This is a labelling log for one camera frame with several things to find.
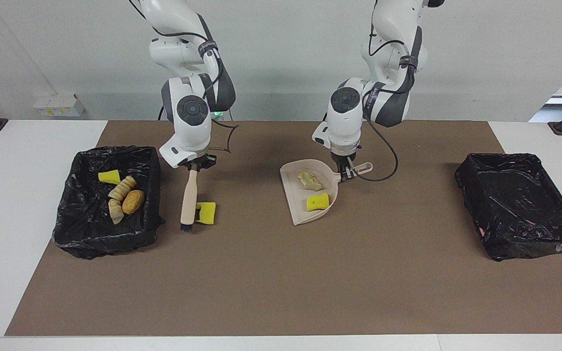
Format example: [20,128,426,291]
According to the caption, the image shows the pale lumpy pastry toy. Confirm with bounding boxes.
[297,171,322,192]

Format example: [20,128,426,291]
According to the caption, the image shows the beige hand brush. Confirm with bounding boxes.
[180,166,200,233]

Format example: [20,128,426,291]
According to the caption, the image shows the yellow sponge piece dark dot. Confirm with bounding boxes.
[306,193,330,212]

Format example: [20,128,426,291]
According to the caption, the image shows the yellow notched sponge piece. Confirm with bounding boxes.
[195,202,217,225]

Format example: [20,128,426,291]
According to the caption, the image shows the beige plastic dustpan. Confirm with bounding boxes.
[280,159,374,226]

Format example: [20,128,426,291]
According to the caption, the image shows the brown round bun toy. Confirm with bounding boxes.
[122,190,145,215]

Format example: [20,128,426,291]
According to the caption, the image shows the orange striped croissant toy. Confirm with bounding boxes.
[108,175,137,201]

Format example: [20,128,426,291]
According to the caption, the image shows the pale ridged pastry toy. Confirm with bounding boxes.
[108,198,124,225]

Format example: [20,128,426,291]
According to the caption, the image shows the black bag lined bin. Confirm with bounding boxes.
[52,145,166,260]

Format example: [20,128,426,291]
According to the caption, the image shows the black bag bin pink mark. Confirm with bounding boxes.
[454,153,562,262]

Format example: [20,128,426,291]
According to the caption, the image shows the brown table mat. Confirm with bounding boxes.
[5,120,562,337]

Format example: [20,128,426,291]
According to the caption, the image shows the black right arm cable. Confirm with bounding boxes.
[130,0,241,154]

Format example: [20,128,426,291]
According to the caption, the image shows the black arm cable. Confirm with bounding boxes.
[130,0,241,154]
[357,0,418,182]

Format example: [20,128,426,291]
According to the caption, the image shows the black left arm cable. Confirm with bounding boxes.
[357,0,418,182]

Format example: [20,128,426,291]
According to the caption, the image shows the white wall socket box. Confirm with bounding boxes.
[33,94,88,117]

